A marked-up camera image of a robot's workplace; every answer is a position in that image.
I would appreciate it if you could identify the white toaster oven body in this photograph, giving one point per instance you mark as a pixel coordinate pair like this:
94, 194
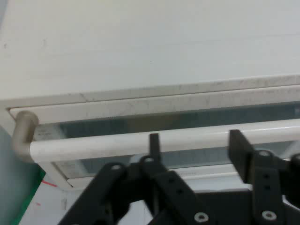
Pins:
140, 47

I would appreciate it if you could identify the green table mat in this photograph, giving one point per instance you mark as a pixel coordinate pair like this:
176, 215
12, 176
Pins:
28, 199

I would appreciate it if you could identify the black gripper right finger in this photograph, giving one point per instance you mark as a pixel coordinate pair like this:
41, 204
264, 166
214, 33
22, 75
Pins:
266, 182

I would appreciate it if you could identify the white oven door with glass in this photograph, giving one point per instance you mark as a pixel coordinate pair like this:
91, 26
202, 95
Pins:
164, 105

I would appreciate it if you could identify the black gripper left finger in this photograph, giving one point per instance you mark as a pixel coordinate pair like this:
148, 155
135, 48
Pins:
164, 187

